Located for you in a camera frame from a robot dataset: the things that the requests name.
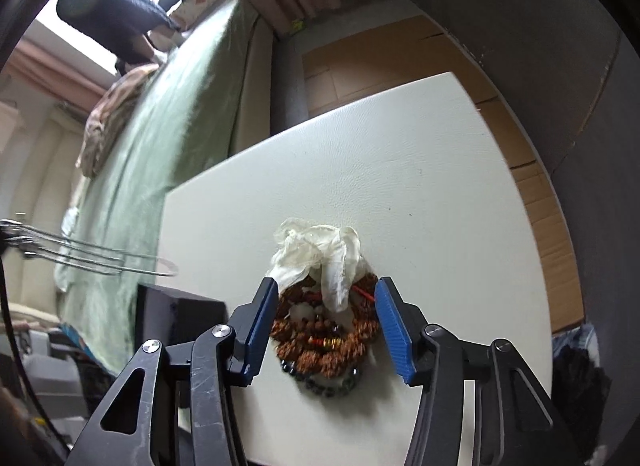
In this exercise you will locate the green bed sheet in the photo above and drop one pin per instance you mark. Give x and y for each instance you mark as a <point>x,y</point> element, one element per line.
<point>165,155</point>

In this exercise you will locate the black knitted garment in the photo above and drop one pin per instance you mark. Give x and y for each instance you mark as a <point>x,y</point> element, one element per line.
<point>112,5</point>

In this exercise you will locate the beige patterned blanket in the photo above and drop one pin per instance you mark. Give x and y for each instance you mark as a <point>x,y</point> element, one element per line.
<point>107,115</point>

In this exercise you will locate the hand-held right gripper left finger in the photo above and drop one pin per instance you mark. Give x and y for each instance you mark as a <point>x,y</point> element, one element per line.
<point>261,318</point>

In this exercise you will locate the black box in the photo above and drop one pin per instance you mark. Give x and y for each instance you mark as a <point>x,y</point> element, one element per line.
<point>175,316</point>

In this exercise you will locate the white cloth pouch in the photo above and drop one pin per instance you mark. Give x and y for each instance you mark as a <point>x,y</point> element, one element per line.
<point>320,258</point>

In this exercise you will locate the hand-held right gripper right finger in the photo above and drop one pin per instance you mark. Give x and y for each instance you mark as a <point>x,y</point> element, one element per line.
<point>392,331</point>

